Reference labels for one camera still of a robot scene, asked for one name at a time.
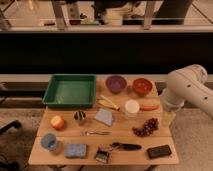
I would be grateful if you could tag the blue plastic cup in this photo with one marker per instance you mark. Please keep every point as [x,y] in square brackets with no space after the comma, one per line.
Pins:
[49,142]

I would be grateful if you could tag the light blue cloth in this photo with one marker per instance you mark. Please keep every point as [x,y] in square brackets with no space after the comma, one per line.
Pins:
[104,116]

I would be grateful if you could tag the bunch of dark grapes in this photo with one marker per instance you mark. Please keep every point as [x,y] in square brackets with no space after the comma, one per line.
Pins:
[147,129]

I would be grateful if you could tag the green plastic tray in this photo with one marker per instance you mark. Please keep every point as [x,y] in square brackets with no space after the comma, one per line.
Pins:
[70,91]

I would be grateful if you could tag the black rectangular case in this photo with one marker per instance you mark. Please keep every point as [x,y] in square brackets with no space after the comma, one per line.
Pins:
[159,151]

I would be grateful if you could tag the yellow banana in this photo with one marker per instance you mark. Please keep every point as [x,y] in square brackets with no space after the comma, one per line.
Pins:
[108,103]

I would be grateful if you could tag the metal fork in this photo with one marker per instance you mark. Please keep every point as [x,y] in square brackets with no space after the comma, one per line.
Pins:
[87,133]

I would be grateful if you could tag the blue sponge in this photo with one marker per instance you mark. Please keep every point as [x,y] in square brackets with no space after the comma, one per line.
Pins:
[76,151]

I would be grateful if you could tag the red bowl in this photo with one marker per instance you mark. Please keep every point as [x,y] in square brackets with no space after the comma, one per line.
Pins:
[142,86]

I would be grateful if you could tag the small metal cup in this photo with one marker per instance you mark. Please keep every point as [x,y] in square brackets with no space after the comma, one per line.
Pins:
[80,117]

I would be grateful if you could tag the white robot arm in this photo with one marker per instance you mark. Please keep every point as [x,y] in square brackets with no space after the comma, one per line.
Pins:
[187,84]

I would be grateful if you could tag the purple bowl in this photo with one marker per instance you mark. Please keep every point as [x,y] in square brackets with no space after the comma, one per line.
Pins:
[116,83]

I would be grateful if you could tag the small black brush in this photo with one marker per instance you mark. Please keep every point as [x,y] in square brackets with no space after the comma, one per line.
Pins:
[102,156]

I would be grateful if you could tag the white lidded cup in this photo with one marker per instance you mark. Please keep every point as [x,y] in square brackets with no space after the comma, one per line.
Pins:
[132,108]

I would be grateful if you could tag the wooden table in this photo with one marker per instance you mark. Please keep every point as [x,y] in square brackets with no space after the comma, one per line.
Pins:
[120,131]

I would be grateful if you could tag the orange apple fruit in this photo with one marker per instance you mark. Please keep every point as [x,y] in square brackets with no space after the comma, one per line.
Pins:
[57,122]

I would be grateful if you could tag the person in background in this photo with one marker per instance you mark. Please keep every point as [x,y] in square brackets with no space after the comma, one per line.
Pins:
[116,12]

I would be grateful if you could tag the orange red pepper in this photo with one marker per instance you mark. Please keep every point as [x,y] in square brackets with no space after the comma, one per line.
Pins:
[149,108]

